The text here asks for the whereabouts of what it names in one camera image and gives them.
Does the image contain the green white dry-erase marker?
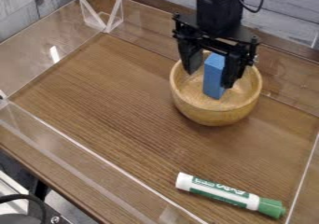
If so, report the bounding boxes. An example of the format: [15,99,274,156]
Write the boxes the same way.
[177,172,286,219]

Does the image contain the black metal table bracket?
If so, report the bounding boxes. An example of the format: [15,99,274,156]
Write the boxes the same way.
[29,180,66,224]

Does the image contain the clear acrylic tray walls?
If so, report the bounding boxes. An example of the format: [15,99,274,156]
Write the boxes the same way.
[0,0,319,224]

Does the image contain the blue rectangular block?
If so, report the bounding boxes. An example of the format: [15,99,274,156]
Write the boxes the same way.
[203,53,226,100]

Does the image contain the black cable under table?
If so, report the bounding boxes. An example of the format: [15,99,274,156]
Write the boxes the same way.
[0,193,46,217]

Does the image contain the brown wooden bowl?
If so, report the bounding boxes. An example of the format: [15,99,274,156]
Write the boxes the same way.
[170,50,263,126]

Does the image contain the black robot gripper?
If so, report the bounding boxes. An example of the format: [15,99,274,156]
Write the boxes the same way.
[173,0,261,89]

